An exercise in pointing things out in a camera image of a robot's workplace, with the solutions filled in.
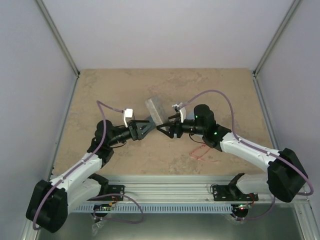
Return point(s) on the light blue cleaning cloth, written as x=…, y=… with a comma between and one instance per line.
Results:
x=190, y=115

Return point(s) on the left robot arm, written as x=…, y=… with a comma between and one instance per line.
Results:
x=53, y=200

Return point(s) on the red transparent glasses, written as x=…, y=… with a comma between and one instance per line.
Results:
x=201, y=154

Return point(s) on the black mounting plate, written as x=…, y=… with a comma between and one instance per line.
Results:
x=222, y=193
x=115, y=189

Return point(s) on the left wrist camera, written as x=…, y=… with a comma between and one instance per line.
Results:
x=127, y=114

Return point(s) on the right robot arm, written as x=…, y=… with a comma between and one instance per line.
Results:
x=285, y=175

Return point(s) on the slotted cable duct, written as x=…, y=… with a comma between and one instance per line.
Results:
x=161, y=208

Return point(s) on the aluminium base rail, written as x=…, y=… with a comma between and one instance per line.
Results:
x=142, y=189

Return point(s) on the blue glasses case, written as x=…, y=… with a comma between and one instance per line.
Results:
x=151, y=118

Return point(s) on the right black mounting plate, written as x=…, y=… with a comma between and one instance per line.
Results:
x=222, y=193

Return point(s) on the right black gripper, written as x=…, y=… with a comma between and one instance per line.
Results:
x=173, y=129

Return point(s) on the right aluminium frame post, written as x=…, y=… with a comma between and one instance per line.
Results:
x=277, y=36

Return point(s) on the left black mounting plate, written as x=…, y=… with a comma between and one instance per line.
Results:
x=115, y=189

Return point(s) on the aluminium frame post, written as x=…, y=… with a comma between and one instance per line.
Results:
x=57, y=36
x=277, y=36

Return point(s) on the grey glasses case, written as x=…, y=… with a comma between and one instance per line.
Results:
x=156, y=110

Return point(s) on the left aluminium frame post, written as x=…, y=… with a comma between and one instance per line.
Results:
x=57, y=36

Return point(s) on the right circuit board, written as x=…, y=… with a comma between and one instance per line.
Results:
x=241, y=207

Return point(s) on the left circuit board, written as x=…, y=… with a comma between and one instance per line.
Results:
x=104, y=207

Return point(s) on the circuit board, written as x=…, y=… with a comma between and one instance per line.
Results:
x=104, y=207
x=241, y=207

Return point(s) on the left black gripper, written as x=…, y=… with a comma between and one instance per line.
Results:
x=138, y=135

